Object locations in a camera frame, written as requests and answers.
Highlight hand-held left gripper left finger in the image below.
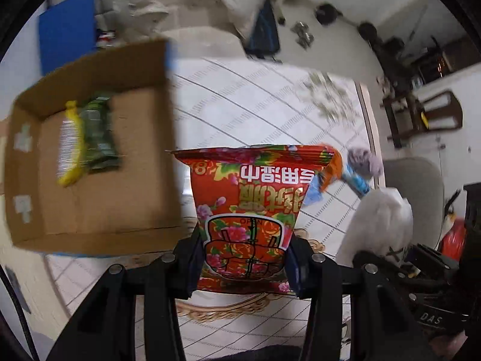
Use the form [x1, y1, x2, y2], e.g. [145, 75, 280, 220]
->
[45, 229, 206, 361]

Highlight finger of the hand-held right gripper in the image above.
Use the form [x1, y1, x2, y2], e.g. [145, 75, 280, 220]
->
[352, 249, 414, 283]

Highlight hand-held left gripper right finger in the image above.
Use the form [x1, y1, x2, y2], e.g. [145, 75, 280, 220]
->
[286, 236, 426, 361]

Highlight white plastic bag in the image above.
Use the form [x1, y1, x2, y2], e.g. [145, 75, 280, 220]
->
[334, 187, 414, 268]

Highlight red floral wet wipes packet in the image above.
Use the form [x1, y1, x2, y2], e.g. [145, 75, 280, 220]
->
[171, 143, 337, 296]

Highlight brown cardboard box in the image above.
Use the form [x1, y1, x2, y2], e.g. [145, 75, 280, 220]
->
[4, 39, 185, 257]

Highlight green yellow snack packet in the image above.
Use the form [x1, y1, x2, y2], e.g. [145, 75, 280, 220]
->
[56, 92, 123, 188]

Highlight grey upholstered chair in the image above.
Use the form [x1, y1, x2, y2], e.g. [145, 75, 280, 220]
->
[381, 157, 446, 251]

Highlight purple blue snack packet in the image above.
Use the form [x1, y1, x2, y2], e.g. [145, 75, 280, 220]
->
[341, 147, 384, 198]

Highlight orange blue snack packet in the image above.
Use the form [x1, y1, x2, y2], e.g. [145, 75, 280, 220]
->
[302, 145, 345, 206]

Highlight dark wooden chair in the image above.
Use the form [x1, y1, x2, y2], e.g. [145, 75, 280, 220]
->
[379, 90, 464, 148]

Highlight white patterned tablecloth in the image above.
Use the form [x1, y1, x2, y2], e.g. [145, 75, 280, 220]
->
[41, 57, 381, 361]

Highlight blue black bag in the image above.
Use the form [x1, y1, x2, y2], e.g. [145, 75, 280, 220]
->
[244, 0, 281, 60]

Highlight white quilt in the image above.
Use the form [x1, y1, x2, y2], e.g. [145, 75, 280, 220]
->
[93, 0, 272, 61]

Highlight blue mat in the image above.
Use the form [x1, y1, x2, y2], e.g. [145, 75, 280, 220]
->
[38, 0, 103, 78]

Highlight black cable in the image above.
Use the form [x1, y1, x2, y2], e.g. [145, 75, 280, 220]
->
[0, 263, 40, 361]

